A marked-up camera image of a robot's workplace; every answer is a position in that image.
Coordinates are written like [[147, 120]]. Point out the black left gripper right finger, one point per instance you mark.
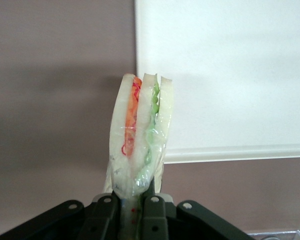
[[155, 220]]

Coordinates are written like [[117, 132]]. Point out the beige plastic tray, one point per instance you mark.
[[227, 75]]

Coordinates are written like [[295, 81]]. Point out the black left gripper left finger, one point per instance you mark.
[[100, 220]]

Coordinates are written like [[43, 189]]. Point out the clear acrylic bottle rack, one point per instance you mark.
[[280, 235]]

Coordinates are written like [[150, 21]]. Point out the triangle sandwich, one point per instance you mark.
[[140, 130]]

